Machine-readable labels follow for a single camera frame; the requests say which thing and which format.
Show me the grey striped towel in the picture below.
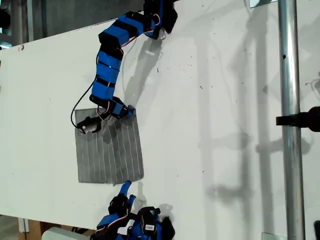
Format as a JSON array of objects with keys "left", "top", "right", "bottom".
[{"left": 74, "top": 107, "right": 145, "bottom": 185}]

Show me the white plastic box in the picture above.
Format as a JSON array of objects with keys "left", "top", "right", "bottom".
[{"left": 41, "top": 226, "right": 97, "bottom": 240}]

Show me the wooden table support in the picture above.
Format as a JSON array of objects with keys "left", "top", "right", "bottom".
[{"left": 28, "top": 220, "right": 51, "bottom": 240}]

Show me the black round object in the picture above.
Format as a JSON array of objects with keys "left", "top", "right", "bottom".
[{"left": 0, "top": 8, "right": 11, "bottom": 30}]

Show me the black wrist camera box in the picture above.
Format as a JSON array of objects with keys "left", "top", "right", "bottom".
[
  {"left": 136, "top": 206, "right": 161, "bottom": 237},
  {"left": 76, "top": 116, "right": 102, "bottom": 135}
]

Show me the black camera cable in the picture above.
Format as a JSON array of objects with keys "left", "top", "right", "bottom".
[{"left": 70, "top": 79, "right": 97, "bottom": 128}]

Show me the steel post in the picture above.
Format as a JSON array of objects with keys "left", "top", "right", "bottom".
[{"left": 277, "top": 0, "right": 306, "bottom": 240}]

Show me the black post clamp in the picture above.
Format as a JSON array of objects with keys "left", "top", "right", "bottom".
[{"left": 275, "top": 106, "right": 320, "bottom": 133}]

